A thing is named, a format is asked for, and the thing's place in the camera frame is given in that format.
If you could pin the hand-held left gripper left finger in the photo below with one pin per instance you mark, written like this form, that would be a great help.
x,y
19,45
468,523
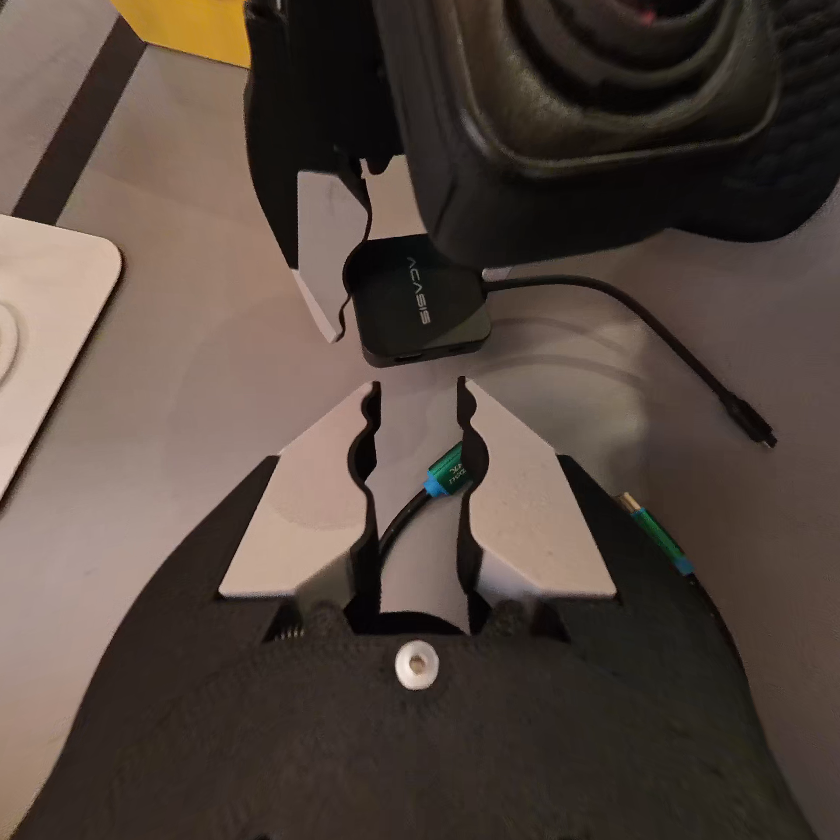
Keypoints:
x,y
302,525

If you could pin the yellow plastic bin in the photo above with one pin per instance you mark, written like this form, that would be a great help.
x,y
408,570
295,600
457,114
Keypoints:
x,y
197,26

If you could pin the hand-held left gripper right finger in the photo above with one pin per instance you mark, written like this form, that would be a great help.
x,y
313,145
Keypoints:
x,y
538,525

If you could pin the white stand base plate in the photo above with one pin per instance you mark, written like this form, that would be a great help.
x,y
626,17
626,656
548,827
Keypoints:
x,y
65,275

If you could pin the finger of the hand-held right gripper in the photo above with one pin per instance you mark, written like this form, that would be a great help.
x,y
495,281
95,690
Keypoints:
x,y
499,273
325,223

